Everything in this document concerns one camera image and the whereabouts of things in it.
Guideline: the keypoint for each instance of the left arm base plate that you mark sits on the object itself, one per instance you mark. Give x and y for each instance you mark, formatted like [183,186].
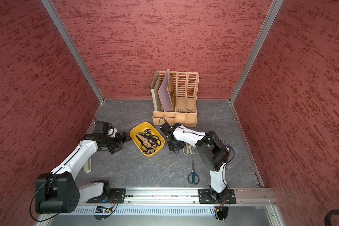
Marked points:
[116,195]

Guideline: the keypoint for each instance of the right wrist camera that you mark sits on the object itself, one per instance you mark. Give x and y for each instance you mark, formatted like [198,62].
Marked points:
[166,128]

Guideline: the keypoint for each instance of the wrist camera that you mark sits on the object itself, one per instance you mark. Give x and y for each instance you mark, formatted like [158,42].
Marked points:
[104,128]
[166,128]

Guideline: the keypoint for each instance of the aluminium corner post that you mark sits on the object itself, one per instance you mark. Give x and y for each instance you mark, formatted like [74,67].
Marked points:
[272,13]
[54,15]

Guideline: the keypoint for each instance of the blue handled small scissors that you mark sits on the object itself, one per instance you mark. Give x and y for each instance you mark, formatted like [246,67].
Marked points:
[176,151]

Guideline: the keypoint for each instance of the dark blue handled scissors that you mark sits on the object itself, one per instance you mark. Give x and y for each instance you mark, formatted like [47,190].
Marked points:
[193,178]

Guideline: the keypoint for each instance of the yellow plastic storage tray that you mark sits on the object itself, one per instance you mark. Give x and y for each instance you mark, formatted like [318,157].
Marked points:
[141,127]

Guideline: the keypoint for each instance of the cream handled kitchen scissors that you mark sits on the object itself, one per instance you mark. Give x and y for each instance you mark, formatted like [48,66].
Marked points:
[189,149]

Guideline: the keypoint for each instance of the dark blue book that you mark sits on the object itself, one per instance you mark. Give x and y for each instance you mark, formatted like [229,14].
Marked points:
[229,149]

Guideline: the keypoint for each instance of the beige plastic file organizer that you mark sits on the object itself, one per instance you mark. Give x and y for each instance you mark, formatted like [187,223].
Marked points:
[183,88]

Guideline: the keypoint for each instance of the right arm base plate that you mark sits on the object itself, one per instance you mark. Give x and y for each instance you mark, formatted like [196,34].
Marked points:
[208,196]

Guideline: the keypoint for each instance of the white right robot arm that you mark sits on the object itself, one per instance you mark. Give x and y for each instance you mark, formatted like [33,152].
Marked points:
[211,149]

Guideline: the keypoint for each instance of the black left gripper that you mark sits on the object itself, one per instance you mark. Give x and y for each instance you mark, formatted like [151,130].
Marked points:
[120,141]

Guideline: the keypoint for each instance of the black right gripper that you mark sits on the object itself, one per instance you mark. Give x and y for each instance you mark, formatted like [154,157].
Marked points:
[172,148]

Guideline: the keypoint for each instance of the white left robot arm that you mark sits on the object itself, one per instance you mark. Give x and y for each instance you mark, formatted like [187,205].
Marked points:
[57,191]

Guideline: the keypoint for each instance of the pink handled scissors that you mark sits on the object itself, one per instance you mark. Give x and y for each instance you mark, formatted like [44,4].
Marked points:
[150,143]

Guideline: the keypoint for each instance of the black handled scissors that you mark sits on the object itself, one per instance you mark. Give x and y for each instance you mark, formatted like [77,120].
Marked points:
[154,138]
[146,147]

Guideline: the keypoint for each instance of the lilac folder in organizer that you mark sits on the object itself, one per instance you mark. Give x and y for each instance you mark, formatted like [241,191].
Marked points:
[164,94]

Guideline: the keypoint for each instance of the aluminium left corner post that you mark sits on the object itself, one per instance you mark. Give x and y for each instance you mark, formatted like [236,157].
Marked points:
[54,15]

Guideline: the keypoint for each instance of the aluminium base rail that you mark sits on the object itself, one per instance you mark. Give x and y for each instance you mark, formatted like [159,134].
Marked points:
[176,206]

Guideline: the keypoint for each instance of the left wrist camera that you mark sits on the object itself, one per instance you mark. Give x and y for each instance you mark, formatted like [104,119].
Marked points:
[104,128]

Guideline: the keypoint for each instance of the aluminium right corner post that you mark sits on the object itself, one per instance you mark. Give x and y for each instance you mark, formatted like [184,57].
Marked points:
[272,13]

